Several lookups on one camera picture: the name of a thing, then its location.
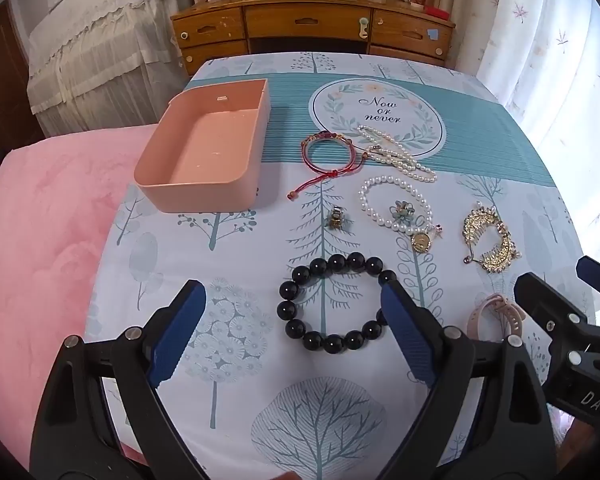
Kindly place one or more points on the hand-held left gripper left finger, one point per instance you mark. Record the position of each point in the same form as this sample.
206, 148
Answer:
177, 330

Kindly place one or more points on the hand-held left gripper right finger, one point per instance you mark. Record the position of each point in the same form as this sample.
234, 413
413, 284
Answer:
405, 325

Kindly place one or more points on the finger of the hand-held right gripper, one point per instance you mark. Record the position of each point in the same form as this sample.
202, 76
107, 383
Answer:
545, 300
597, 270

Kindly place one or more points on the gold hair comb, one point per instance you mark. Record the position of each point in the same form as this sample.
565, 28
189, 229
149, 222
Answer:
495, 250

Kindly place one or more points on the green flower brooch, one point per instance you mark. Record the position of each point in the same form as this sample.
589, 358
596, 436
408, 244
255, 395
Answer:
401, 211

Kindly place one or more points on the pink plastic box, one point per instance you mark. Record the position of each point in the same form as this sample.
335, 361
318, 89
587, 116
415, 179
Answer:
214, 140

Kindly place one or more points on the tree print tablecloth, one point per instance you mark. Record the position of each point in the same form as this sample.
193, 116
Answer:
330, 410

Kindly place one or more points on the pink plush blanket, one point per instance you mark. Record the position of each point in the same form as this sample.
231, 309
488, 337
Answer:
44, 235

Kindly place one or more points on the white floral curtain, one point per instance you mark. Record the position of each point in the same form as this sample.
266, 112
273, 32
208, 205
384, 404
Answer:
545, 60

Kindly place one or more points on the lace-covered furniture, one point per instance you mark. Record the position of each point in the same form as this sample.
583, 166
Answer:
104, 60

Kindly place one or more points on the red flat box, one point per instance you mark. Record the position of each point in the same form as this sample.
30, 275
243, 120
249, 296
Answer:
437, 12

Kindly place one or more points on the brown wooden door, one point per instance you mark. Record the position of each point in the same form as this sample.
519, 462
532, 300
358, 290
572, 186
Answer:
4, 60

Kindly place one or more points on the wooden desk with drawers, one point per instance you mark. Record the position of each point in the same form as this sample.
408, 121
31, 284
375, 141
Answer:
305, 20

